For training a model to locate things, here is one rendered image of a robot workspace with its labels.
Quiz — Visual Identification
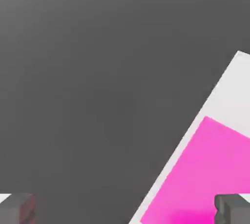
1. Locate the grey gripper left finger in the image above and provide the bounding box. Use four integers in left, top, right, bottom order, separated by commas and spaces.
0, 193, 37, 224

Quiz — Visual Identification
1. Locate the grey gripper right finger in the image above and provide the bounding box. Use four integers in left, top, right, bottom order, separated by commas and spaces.
214, 193, 250, 224

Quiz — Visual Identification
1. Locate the large pink box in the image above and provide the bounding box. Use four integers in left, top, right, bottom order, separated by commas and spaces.
140, 116, 250, 224

